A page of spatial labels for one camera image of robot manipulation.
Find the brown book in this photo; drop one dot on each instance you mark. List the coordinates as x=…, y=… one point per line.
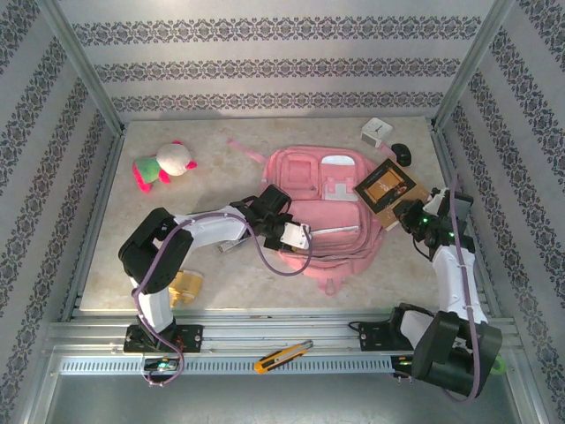
x=384, y=187

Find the aluminium frame post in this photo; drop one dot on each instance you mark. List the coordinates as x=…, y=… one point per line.
x=79, y=66
x=472, y=66

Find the gold shiny box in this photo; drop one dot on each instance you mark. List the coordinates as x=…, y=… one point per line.
x=190, y=287

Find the white square clock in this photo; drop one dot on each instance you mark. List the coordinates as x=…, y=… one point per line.
x=377, y=130

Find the yellow utility knife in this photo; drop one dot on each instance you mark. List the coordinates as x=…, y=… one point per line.
x=282, y=355

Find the silver pen box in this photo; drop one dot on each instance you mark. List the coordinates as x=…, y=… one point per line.
x=229, y=245

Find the aluminium side rail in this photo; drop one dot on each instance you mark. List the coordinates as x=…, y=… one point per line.
x=446, y=159
x=95, y=221

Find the green tape roll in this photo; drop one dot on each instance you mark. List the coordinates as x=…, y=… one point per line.
x=502, y=366

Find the white pink green plush toy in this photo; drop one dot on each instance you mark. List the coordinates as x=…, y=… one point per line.
x=174, y=159

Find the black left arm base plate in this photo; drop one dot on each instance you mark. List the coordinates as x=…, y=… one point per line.
x=192, y=338

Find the black computer mouse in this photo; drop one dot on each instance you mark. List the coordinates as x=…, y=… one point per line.
x=402, y=152

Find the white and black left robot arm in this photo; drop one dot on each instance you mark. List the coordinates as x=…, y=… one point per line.
x=207, y=225

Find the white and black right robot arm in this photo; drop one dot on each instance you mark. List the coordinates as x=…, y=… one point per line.
x=454, y=282

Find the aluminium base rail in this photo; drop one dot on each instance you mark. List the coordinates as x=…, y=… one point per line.
x=265, y=329

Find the pink backpack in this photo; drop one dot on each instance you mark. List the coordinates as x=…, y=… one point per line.
x=326, y=221

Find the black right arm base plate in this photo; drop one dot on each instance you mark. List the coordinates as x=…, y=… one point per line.
x=371, y=338

